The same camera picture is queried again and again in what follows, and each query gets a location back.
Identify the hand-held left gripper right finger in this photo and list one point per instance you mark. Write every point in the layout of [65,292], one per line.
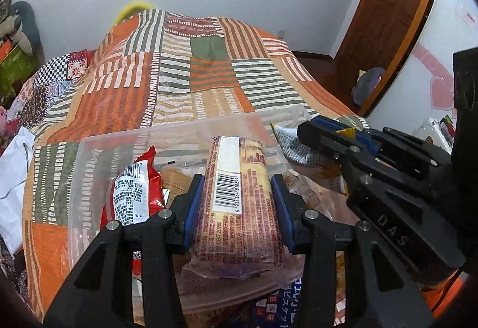
[282,208]

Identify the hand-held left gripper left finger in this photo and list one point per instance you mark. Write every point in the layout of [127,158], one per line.
[194,216]

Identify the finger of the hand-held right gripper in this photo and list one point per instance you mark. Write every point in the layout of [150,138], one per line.
[321,143]
[358,139]

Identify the reddish brown biscuit packet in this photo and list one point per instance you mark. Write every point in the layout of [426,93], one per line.
[239,223]

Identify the red snack packet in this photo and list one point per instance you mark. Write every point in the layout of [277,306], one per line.
[130,193]

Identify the blue snack bag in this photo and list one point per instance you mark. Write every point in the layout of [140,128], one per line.
[272,309]

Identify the clear plastic container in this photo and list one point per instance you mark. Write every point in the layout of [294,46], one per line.
[87,201]

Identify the grey purple bag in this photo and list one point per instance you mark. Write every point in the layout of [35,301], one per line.
[368,87]

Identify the white plastic item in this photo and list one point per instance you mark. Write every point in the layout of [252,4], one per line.
[429,133]

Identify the white heart-print wardrobe door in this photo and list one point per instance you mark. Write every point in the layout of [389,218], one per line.
[437,51]

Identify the brown wooden door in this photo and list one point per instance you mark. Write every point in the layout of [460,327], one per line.
[388,14]

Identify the striped orange patchwork quilt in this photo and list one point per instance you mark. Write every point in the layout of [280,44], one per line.
[209,62]

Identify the white plastic bag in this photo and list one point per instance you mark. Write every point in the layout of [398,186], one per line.
[15,178]

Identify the checkered floral patchwork quilt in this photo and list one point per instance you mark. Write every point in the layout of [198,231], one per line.
[56,70]

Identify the yellow foam tube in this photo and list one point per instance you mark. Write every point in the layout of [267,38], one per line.
[130,8]

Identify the orange cardboard box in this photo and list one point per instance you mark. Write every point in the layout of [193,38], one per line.
[6,51]

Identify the floral cloth bundle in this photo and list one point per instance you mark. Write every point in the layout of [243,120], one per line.
[4,10]

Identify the white wall socket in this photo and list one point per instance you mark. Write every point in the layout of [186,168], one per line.
[282,34]

